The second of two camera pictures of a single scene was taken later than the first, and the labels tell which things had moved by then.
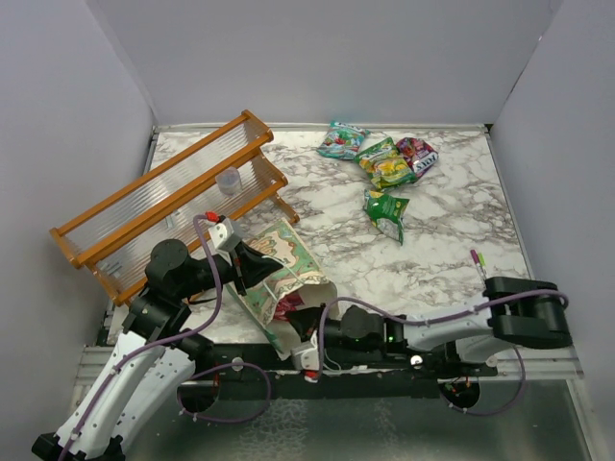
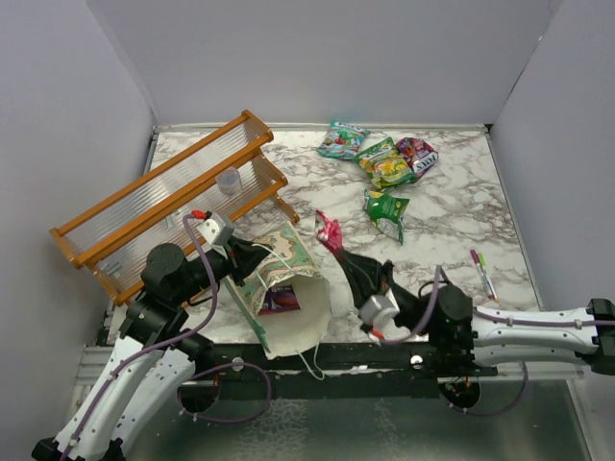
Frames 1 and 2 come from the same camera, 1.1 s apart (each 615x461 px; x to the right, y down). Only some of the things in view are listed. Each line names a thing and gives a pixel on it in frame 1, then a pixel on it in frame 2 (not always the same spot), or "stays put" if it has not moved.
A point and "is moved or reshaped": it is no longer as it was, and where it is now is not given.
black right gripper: (306, 321) -> (378, 278)
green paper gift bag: (300, 274) is moved or reshaped
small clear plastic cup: (229, 181) stays put
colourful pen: (479, 262) stays put
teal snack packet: (341, 141) stays put
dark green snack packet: (386, 212) stays put
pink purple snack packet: (420, 154) stays put
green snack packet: (385, 167) stays put
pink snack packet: (287, 303) -> (329, 231)
